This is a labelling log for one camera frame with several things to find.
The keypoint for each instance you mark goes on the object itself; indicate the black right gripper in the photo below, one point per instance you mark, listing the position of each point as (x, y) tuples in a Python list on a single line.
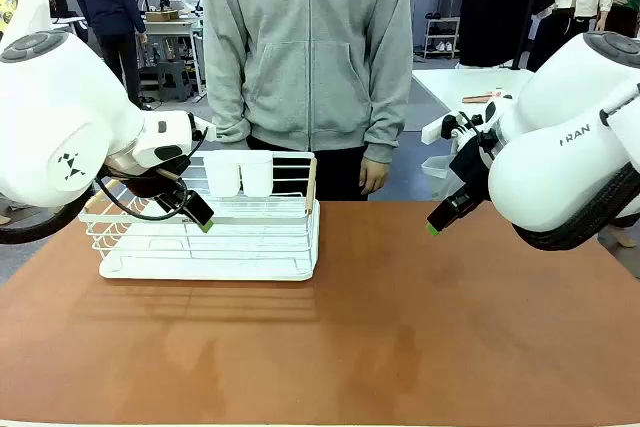
[(472, 167)]

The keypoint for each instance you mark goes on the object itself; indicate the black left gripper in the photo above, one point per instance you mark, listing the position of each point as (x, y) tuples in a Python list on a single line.
[(150, 186)]

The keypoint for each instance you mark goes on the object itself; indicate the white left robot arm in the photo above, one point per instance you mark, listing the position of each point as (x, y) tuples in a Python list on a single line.
[(50, 97)]

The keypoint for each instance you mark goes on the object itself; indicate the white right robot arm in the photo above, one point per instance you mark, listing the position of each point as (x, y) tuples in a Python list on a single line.
[(560, 157)]

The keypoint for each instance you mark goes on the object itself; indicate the person's left hand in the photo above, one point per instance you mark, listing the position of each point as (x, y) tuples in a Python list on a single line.
[(375, 176)]

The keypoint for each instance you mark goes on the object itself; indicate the clear plastic bag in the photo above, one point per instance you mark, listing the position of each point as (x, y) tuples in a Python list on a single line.
[(440, 172)]

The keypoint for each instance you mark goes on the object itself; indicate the white plastic cup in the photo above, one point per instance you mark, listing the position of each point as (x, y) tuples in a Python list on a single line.
[(222, 174), (256, 176)]

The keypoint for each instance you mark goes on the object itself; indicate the white side table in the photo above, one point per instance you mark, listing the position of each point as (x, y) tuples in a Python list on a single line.
[(460, 84)]

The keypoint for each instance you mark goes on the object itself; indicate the grey step stool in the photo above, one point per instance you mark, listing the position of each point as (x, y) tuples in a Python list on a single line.
[(174, 79)]

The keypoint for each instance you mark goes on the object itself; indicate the white shoe rack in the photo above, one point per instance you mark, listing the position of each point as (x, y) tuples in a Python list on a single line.
[(441, 39)]

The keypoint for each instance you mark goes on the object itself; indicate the person in dark trousers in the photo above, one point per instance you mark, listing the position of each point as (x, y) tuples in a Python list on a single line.
[(624, 236)]

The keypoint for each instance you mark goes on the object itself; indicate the background workbench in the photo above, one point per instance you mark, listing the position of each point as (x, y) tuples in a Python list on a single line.
[(172, 32)]

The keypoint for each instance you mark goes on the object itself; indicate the person in grey hoodie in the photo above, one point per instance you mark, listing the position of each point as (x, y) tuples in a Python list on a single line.
[(305, 47)]

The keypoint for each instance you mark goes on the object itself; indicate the cardboard box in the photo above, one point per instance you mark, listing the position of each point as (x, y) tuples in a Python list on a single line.
[(161, 15)]

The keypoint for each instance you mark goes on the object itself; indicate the hanging black coat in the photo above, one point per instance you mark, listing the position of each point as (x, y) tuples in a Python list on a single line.
[(500, 2)]

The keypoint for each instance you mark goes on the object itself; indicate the person in navy sweater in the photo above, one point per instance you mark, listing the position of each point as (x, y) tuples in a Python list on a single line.
[(107, 2)]

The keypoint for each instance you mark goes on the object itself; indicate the white background desk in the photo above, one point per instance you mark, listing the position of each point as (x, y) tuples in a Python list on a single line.
[(67, 21)]

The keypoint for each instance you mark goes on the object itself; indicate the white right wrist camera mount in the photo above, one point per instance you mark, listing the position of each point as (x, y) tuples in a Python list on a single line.
[(434, 131)]

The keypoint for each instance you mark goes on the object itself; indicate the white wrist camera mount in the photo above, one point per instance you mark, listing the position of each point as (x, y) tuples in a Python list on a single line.
[(205, 129), (434, 131)]

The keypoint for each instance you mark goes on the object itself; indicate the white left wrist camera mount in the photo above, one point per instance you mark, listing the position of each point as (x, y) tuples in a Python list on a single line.
[(205, 129)]

